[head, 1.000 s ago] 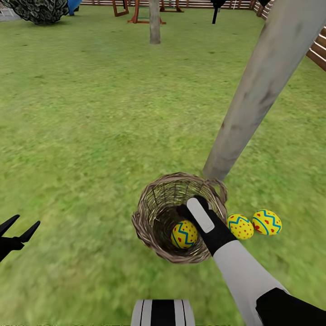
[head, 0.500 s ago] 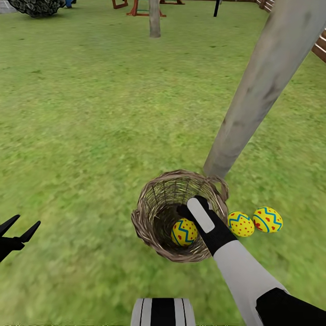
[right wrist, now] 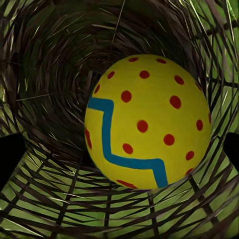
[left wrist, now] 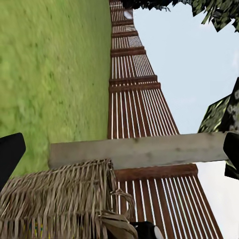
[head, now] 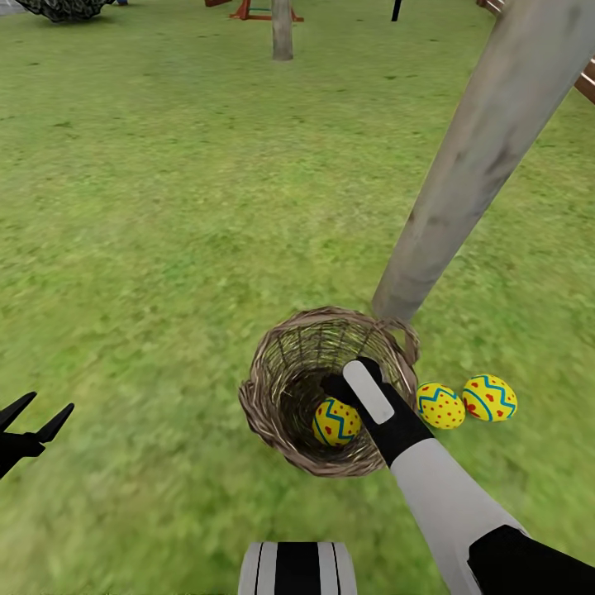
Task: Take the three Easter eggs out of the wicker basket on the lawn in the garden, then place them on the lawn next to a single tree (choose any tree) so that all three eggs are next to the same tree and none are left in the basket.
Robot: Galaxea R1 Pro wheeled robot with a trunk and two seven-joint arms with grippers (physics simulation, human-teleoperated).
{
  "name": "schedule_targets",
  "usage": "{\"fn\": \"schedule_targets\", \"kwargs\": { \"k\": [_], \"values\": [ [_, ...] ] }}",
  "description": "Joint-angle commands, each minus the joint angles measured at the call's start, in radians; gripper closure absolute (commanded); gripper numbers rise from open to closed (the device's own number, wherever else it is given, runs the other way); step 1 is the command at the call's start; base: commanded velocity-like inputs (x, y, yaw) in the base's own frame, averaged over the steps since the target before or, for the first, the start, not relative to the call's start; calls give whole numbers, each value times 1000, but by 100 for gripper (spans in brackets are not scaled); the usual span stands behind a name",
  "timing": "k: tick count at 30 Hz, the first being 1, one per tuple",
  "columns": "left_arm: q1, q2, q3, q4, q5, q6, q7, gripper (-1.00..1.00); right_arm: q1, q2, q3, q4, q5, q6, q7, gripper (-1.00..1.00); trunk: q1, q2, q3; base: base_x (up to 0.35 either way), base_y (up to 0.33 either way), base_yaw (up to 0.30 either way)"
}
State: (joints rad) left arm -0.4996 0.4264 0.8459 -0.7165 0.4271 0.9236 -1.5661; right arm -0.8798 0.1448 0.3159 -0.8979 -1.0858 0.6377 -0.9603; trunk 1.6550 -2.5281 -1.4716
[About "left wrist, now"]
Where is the wicker basket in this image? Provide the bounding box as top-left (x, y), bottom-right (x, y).
top-left (0, 157), bottom-right (138, 239)

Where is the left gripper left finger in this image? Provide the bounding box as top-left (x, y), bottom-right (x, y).
top-left (0, 132), bottom-right (26, 192)

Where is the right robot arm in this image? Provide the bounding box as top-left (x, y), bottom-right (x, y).
top-left (78, 216), bottom-right (164, 239)

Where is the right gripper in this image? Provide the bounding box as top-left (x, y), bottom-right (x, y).
top-left (78, 216), bottom-right (117, 239)

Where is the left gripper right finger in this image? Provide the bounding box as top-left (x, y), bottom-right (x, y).
top-left (223, 132), bottom-right (239, 173)

